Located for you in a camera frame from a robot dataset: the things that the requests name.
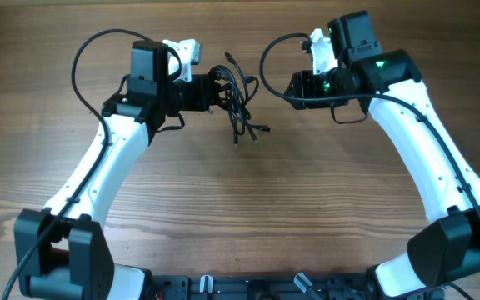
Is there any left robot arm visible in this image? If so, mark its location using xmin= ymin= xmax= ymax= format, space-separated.
xmin=9 ymin=36 xmax=219 ymax=300

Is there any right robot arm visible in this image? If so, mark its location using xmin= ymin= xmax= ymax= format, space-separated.
xmin=285 ymin=11 xmax=480 ymax=298

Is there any black right camera cable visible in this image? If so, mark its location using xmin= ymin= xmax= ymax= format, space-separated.
xmin=258 ymin=32 xmax=480 ymax=300

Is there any black camera cable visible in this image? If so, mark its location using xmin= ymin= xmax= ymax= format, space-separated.
xmin=258 ymin=32 xmax=480 ymax=300
xmin=1 ymin=28 xmax=183 ymax=300

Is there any black left camera cable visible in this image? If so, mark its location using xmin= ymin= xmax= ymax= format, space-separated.
xmin=1 ymin=28 xmax=183 ymax=300

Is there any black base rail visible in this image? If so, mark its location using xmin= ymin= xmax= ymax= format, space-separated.
xmin=143 ymin=273 xmax=376 ymax=300

